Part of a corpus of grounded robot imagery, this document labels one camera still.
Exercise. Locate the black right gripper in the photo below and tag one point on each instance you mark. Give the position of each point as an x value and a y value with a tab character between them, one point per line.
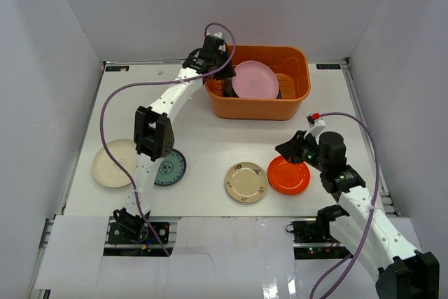
291	149

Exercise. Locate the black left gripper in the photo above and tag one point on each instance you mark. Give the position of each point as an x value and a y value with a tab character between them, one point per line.
220	68

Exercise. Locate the black square floral plate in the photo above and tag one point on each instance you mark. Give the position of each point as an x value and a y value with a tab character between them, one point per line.
228	90

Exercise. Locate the pink round plate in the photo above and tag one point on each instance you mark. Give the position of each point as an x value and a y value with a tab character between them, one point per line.
255	80

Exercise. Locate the cream white round plate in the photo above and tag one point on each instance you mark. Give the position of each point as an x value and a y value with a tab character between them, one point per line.
106	172

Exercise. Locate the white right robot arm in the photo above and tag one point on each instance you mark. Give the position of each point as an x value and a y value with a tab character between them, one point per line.
397	268

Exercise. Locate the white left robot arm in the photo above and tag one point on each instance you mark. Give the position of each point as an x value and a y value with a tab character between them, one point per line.
153	131

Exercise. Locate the orange plastic bin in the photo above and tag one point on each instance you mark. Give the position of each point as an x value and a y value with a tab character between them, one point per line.
290	66

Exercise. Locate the orange round plate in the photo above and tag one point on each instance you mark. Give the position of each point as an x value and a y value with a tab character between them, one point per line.
287	178

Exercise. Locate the beige round patterned plate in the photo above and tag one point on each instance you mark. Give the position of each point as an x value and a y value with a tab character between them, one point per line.
246	182

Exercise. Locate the blue floral round plate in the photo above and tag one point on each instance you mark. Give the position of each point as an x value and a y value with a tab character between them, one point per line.
171	170

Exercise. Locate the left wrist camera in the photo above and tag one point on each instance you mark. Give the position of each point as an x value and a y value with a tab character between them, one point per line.
214	41

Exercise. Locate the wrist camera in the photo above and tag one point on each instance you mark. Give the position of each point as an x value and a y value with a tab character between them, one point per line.
316	125
214	41

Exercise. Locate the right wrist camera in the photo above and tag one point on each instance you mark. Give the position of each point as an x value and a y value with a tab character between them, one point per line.
316	125

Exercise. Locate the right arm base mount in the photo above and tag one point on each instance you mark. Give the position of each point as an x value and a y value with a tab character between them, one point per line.
308	234

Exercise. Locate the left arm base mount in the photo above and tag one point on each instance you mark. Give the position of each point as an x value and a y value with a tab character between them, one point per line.
118	234

